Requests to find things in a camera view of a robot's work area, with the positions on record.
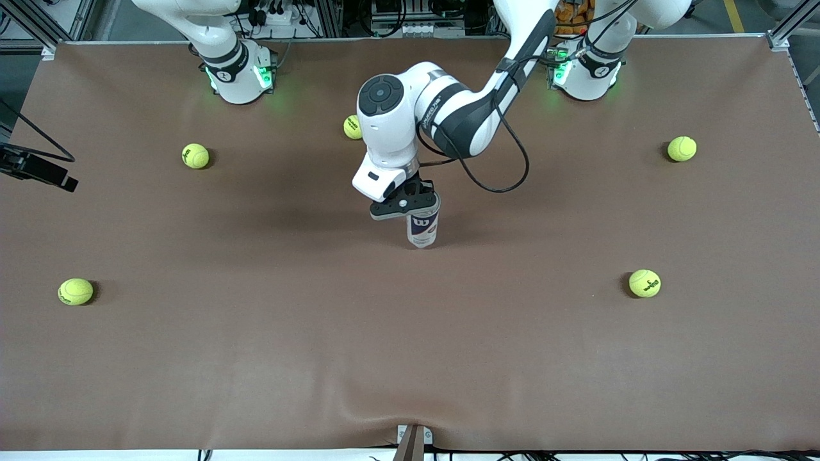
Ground white power strip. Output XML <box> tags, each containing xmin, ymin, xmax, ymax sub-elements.
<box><xmin>372</xmin><ymin>22</ymin><xmax>465</xmax><ymax>38</ymax></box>

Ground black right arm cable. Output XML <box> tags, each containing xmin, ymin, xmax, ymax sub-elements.
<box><xmin>0</xmin><ymin>99</ymin><xmax>76</xmax><ymax>162</ymax></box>

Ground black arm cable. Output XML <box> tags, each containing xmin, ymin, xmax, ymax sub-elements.
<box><xmin>0</xmin><ymin>99</ymin><xmax>76</xmax><ymax>162</ymax></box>
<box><xmin>416</xmin><ymin>0</ymin><xmax>635</xmax><ymax>193</ymax></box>

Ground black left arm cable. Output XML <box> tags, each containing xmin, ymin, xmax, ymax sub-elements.
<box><xmin>416</xmin><ymin>0</ymin><xmax>635</xmax><ymax>193</ymax></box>

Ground brown table mat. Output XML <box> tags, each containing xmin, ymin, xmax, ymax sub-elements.
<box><xmin>0</xmin><ymin>35</ymin><xmax>820</xmax><ymax>453</ymax></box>

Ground aluminium frame strut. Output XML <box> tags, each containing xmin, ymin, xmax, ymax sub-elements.
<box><xmin>0</xmin><ymin>0</ymin><xmax>97</xmax><ymax>52</ymax></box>
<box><xmin>766</xmin><ymin>0</ymin><xmax>820</xmax><ymax>49</ymax></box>

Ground white blue tennis ball can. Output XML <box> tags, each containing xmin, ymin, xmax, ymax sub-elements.
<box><xmin>406</xmin><ymin>204</ymin><xmax>441</xmax><ymax>249</ymax></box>

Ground grey bracket with brown bar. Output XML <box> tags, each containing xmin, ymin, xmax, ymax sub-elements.
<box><xmin>392</xmin><ymin>424</ymin><xmax>434</xmax><ymax>461</ymax></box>

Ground orange mesh bag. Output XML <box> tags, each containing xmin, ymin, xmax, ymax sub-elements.
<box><xmin>554</xmin><ymin>0</ymin><xmax>593</xmax><ymax>36</ymax></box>

